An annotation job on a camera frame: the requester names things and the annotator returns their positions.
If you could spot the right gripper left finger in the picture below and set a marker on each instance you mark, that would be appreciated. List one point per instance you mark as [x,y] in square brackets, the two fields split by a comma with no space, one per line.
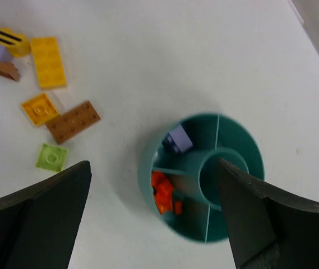
[39,224]

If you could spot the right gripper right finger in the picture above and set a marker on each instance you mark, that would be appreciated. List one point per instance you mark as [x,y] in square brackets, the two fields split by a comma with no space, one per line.
[267,227]

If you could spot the orange round lego piece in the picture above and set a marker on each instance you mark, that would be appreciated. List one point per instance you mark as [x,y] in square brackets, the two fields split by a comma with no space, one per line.
[162,191]

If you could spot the lavender 2x2 lego brick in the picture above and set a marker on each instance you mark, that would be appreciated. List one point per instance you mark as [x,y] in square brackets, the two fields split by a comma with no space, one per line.
[177,141]

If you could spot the green 2x2 lego near finger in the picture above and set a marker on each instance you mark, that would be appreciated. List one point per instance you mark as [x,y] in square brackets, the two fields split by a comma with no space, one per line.
[51,157]

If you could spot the teal divided round container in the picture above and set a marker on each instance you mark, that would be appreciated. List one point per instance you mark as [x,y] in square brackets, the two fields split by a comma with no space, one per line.
[193,173]

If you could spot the brown 2x4 lego plate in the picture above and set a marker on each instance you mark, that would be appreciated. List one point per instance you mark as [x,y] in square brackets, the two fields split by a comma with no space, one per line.
[65,126]

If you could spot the small yellow 2x2 lego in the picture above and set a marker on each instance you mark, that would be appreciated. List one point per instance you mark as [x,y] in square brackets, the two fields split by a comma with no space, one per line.
[40,109]

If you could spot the brown lego brick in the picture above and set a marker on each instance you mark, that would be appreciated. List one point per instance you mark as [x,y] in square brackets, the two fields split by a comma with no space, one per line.
[8,70]

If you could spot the yellow 2x4 lego brick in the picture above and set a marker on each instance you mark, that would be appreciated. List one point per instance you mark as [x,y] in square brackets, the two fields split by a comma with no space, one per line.
[48,63]

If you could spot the yellow black striped lego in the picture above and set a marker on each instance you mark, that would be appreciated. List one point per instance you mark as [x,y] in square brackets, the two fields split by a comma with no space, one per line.
[16,43]

